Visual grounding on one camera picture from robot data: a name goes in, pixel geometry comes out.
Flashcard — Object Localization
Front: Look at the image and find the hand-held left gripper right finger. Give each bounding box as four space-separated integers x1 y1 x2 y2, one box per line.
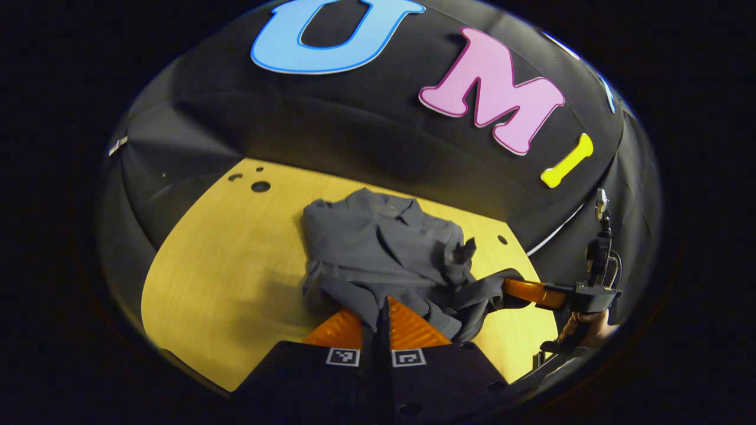
377 296 516 417

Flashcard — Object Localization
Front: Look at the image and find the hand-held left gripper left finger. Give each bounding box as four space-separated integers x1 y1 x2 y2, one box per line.
233 304 377 417

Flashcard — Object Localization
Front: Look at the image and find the grey collared shirt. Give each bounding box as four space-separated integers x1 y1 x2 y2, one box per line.
301 188 532 344

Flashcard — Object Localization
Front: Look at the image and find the black backdrop cloth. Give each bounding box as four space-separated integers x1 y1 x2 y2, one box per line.
97 0 662 390

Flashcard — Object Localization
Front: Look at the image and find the white cable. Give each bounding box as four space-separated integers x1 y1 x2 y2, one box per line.
526 204 585 257

